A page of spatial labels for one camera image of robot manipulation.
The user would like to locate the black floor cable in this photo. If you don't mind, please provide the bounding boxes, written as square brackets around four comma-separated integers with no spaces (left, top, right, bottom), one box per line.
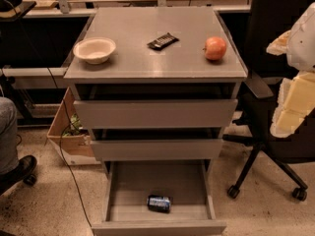
[45,66,95,229]

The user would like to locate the person leg in jeans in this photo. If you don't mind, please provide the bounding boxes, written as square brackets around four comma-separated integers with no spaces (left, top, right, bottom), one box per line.
[0,97,19,175]

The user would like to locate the blue pepsi can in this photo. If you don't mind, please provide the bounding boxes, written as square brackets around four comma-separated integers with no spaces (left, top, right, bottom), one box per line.
[147,195,171,213]

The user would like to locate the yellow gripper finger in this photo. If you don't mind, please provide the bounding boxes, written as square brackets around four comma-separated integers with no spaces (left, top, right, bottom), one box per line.
[270,109,304,138]
[278,72,315,116]

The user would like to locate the dark snack bar wrapper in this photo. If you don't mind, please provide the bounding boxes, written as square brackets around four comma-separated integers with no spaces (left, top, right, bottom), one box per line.
[148,32,178,51]

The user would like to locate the grey open bottom drawer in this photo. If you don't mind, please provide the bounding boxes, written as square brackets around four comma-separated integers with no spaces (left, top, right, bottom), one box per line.
[92,160,226,236]

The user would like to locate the cardboard box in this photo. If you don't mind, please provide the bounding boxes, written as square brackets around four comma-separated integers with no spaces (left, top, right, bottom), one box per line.
[47,88,97,166]

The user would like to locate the grey drawer cabinet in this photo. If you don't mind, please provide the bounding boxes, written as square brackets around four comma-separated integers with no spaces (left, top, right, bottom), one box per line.
[65,7,247,169]

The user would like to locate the grey middle drawer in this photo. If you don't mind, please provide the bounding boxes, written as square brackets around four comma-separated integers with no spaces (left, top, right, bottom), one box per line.
[91,139,222,161]

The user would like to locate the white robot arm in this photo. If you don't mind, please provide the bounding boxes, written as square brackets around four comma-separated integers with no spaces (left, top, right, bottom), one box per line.
[267,3,315,138]

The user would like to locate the black shoe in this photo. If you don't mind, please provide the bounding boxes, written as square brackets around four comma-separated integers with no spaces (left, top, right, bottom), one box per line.
[0,155,36,185]

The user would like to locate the black office chair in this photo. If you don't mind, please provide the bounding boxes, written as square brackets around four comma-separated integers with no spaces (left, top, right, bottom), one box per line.
[220,0,315,201]

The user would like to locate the red apple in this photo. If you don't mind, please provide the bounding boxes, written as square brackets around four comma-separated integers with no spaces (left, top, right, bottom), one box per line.
[204,36,227,61]

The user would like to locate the white paper bowl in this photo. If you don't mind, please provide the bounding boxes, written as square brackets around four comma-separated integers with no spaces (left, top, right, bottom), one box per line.
[73,37,116,65]

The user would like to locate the grey top drawer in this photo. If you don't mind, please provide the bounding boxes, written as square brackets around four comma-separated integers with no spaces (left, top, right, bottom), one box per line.
[74,99,237,129]

